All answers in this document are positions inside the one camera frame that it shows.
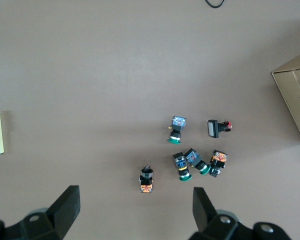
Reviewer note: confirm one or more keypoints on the green pushbutton black contact block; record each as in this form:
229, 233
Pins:
181, 163

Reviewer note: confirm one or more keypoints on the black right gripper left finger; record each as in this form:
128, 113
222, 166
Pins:
62, 207

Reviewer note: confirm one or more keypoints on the black pushbutton orange contact block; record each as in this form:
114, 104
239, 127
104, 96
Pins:
218, 162

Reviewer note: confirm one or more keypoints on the black small switch part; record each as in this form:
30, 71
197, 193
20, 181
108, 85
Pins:
216, 128

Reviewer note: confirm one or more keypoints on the brown cardboard box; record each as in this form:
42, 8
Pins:
290, 100

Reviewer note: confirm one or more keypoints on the black selector switch orange block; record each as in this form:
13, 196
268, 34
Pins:
146, 178

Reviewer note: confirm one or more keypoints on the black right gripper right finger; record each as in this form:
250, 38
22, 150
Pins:
205, 212

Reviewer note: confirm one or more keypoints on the green pushbutton blue contact block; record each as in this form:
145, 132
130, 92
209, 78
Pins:
179, 122
195, 158

